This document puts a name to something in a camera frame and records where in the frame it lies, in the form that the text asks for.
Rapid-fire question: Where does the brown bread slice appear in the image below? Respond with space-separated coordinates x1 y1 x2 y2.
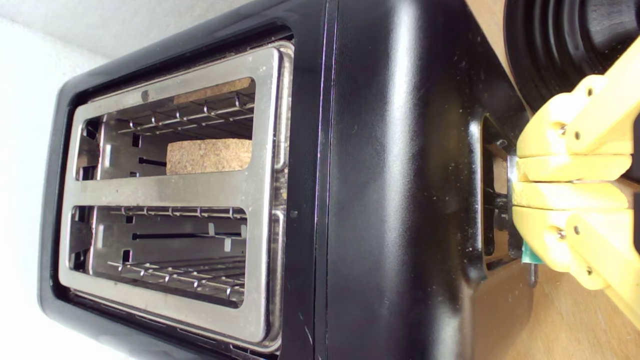
166 76 254 176

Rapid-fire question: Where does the black two-slot toaster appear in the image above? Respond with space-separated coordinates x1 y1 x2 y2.
37 0 539 360

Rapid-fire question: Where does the green-taped toaster lever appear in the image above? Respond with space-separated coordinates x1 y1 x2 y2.
506 154 544 266

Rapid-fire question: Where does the black plate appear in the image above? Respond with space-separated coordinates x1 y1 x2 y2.
504 0 640 112

